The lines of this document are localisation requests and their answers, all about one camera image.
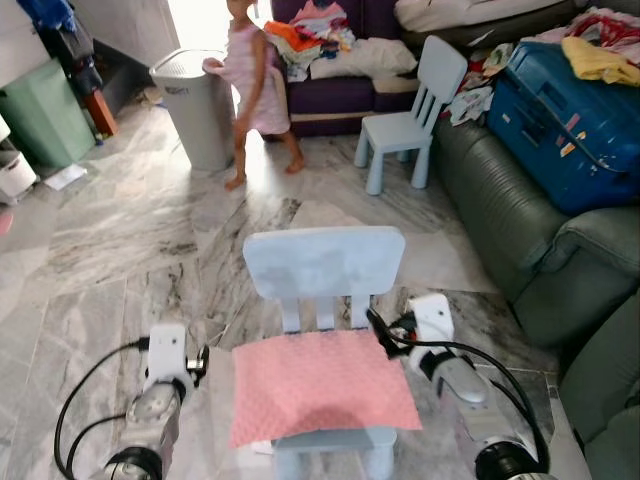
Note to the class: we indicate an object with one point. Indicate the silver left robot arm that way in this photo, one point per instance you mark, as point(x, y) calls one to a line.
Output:
point(150, 420)

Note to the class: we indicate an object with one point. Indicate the purple sofa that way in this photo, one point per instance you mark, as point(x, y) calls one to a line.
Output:
point(340, 100)

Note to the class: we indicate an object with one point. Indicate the cream blanket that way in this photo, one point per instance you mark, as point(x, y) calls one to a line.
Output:
point(365, 58)

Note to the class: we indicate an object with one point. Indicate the yellow cloth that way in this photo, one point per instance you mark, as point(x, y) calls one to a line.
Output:
point(597, 62)

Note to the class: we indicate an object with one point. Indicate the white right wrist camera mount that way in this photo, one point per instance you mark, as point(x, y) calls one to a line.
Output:
point(432, 318)

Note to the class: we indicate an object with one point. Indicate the red white cloth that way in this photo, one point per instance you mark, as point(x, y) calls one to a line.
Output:
point(605, 25)

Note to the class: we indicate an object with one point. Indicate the white paper sheet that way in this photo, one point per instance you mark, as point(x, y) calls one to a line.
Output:
point(65, 178)

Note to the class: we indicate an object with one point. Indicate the patterned loose garment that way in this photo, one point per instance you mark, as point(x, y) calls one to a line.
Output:
point(472, 100)

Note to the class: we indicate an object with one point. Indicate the grey air purifier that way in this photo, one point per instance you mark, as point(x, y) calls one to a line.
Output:
point(195, 110)

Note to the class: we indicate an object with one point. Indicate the pink dotted pillow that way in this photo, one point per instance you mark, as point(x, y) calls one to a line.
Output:
point(320, 385)

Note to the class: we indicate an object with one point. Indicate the green leather sofa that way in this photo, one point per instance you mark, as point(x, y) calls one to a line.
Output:
point(500, 220)

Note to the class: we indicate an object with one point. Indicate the blue hard suitcase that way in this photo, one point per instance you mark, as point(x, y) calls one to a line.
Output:
point(560, 125)

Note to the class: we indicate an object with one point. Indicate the small white bin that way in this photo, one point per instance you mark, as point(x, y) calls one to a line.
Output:
point(15, 170)

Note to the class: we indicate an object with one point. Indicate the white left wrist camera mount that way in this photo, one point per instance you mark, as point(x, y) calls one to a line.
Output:
point(167, 350)

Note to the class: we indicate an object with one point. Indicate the cream cushion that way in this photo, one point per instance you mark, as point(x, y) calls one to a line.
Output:
point(450, 14)

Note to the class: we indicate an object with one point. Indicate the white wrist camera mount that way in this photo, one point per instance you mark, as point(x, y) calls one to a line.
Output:
point(167, 350)
point(432, 318)

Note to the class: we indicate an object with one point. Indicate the colourful clothes pile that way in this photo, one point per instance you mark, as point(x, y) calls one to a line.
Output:
point(315, 35)

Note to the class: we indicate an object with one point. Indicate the child in pink dress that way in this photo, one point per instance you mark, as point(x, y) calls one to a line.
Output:
point(250, 85)

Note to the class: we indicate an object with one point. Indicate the green storage box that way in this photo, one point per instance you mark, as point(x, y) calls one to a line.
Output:
point(45, 115)

